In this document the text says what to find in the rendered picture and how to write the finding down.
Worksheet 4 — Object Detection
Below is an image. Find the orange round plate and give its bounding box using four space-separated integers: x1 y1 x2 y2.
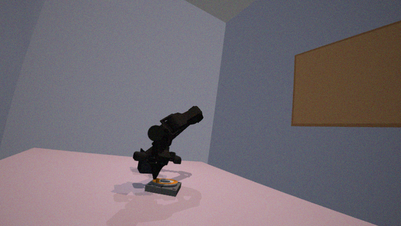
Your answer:
152 178 178 186

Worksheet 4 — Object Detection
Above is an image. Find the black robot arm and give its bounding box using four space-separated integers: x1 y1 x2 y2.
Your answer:
148 106 203 165

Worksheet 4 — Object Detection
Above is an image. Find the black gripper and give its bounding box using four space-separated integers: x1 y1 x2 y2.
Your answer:
133 141 181 180

